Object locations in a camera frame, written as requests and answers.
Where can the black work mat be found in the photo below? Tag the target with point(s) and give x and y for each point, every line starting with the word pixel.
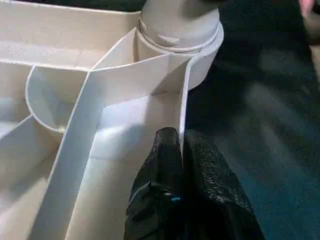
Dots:
pixel 262 125

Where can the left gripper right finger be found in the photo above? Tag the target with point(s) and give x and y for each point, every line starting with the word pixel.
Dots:
pixel 215 200

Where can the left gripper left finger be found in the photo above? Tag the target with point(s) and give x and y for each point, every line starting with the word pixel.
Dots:
pixel 160 187

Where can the white plastic table top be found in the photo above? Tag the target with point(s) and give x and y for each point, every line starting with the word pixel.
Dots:
pixel 50 62

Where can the white plastic table leg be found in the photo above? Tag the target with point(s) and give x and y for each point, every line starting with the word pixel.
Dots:
pixel 180 22

